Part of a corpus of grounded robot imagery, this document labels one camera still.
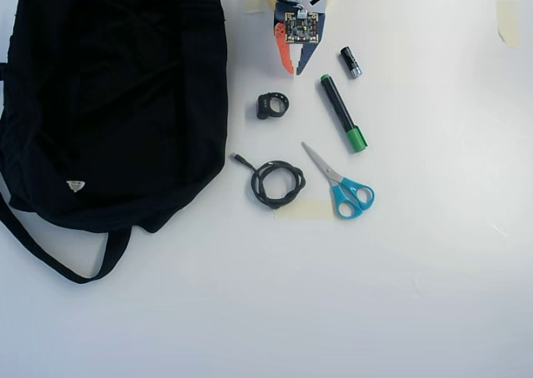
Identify blue-grey gripper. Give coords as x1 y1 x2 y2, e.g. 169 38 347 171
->
273 2 326 77

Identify small black ring clip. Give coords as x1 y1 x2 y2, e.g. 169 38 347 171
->
256 91 291 121

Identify black cylindrical battery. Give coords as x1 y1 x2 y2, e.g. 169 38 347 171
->
339 46 364 80

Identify black marker with green cap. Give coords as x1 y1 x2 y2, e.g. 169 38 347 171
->
318 72 369 154

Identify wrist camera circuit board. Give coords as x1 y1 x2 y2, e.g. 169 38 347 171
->
283 10 321 46

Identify scissors with blue handles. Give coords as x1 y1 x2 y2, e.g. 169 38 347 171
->
300 141 376 220

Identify coiled black USB cable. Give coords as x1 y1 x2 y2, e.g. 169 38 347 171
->
231 152 308 211

